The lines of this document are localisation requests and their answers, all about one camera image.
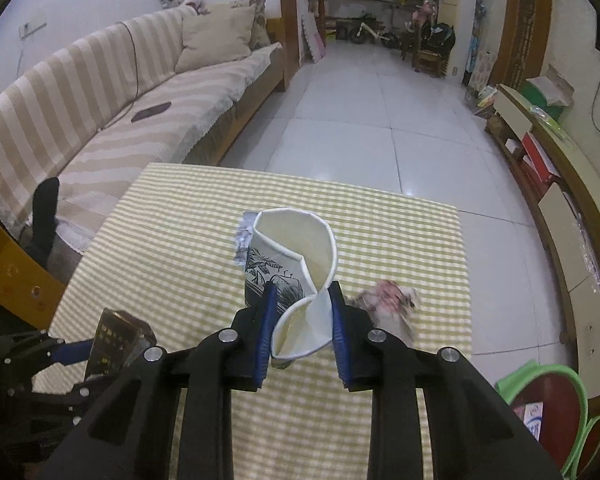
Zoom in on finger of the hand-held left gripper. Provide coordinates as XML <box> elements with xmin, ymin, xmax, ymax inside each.
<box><xmin>29</xmin><ymin>378</ymin><xmax>105</xmax><ymax>407</ymax></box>
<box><xmin>10</xmin><ymin>339</ymin><xmax>95</xmax><ymax>366</ymax></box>

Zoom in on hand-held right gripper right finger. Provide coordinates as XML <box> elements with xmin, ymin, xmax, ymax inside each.
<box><xmin>328</xmin><ymin>280</ymin><xmax>563</xmax><ymax>480</ymax></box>

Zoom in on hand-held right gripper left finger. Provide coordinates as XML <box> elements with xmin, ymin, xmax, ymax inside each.
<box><xmin>35</xmin><ymin>280</ymin><xmax>281</xmax><ymax>480</ymax></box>

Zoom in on dark brown box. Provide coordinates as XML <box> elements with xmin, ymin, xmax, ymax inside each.
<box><xmin>85</xmin><ymin>308</ymin><xmax>157</xmax><ymax>378</ymax></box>

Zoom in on crushed white paper cup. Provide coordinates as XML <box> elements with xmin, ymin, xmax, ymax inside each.
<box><xmin>242</xmin><ymin>207</ymin><xmax>340</xmax><ymax>368</ymax></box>

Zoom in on red bin with green rim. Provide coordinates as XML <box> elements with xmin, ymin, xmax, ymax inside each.
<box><xmin>495</xmin><ymin>360</ymin><xmax>600</xmax><ymax>480</ymax></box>

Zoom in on crumpled pink white wrapper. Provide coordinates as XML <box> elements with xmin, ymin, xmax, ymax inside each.
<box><xmin>347</xmin><ymin>280</ymin><xmax>421</xmax><ymax>346</ymax></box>

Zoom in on crumpled silver foil wrapper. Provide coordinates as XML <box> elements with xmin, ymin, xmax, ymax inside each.
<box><xmin>231</xmin><ymin>210</ymin><xmax>261</xmax><ymax>267</ymax></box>

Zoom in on yellow wooden board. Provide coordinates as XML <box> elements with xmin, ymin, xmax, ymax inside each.
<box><xmin>0</xmin><ymin>192</ymin><xmax>66</xmax><ymax>328</ymax></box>

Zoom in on yellow striped tablecloth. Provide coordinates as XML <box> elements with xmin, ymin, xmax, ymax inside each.
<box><xmin>32</xmin><ymin>162</ymin><xmax>473</xmax><ymax>480</ymax></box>

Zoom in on white blue packet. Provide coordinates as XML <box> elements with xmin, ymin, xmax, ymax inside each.
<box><xmin>512</xmin><ymin>402</ymin><xmax>544</xmax><ymax>442</ymax></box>

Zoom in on beige striped sofa cover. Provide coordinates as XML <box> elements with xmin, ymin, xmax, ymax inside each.
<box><xmin>0</xmin><ymin>7</ymin><xmax>283</xmax><ymax>256</ymax></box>

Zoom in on wooden sofa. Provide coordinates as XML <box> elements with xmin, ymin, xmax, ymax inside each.
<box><xmin>0</xmin><ymin>7</ymin><xmax>287</xmax><ymax>271</ymax></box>

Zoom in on dark phone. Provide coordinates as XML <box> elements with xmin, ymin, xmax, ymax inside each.
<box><xmin>131</xmin><ymin>101</ymin><xmax>172</xmax><ymax>123</ymax></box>

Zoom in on wooden television cabinet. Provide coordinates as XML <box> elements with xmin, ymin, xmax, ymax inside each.
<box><xmin>485</xmin><ymin>82</ymin><xmax>600</xmax><ymax>411</ymax></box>

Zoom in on red books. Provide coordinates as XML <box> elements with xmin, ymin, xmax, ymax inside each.
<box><xmin>521</xmin><ymin>132</ymin><xmax>561</xmax><ymax>183</ymax></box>

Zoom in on colourful books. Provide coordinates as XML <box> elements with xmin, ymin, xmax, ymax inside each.
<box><xmin>475</xmin><ymin>85</ymin><xmax>499</xmax><ymax>119</ymax></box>

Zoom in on small wooden chair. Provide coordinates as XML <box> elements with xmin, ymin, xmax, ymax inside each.
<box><xmin>412</xmin><ymin>35</ymin><xmax>451</xmax><ymax>78</ymax></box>

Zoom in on plain beige pillow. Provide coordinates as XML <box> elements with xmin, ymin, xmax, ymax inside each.
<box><xmin>175</xmin><ymin>5</ymin><xmax>258</xmax><ymax>75</ymax></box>

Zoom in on pink white foam panels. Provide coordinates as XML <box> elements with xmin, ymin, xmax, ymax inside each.
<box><xmin>302</xmin><ymin>12</ymin><xmax>328</xmax><ymax>63</ymax></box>

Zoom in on patterned pillow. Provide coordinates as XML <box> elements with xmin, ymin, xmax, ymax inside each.
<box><xmin>230</xmin><ymin>0</ymin><xmax>273</xmax><ymax>51</ymax></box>

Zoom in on white balance bike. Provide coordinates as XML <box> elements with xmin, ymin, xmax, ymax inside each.
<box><xmin>349</xmin><ymin>14</ymin><xmax>400</xmax><ymax>50</ymax></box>

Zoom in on green box with papers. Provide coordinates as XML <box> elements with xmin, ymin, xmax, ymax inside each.
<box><xmin>520</xmin><ymin>76</ymin><xmax>576</xmax><ymax>121</ymax></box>

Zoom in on pink doll toy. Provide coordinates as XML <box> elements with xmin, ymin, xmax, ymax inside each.
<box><xmin>405</xmin><ymin>0</ymin><xmax>438</xmax><ymax>36</ymax></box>

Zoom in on white standing air conditioner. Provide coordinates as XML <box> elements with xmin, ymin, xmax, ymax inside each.
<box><xmin>440</xmin><ymin>0</ymin><xmax>463</xmax><ymax>76</ymax></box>

